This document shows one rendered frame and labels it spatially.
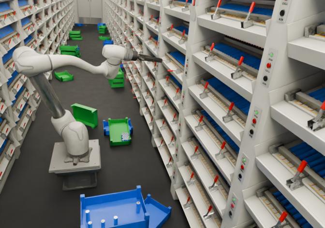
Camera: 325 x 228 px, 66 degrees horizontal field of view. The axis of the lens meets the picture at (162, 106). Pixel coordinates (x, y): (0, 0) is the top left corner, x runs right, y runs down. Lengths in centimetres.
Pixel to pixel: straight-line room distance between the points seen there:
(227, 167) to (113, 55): 111
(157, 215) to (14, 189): 108
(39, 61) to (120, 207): 94
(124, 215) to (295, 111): 91
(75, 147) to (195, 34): 114
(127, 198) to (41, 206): 80
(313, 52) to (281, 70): 12
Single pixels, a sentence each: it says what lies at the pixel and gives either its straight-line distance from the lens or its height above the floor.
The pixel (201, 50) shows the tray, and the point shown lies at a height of 113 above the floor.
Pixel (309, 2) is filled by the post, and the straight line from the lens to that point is 84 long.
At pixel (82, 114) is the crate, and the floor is 9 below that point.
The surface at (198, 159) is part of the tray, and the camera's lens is 153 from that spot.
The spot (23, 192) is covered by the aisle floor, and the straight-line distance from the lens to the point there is 218.
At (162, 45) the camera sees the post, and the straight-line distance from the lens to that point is 212.
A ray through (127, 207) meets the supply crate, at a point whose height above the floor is 40.
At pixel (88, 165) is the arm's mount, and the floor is 22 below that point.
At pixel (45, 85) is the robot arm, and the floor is 77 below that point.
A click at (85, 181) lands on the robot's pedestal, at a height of 6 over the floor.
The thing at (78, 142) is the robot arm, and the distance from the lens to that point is 189.
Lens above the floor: 140
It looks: 24 degrees down
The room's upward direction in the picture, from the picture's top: 5 degrees clockwise
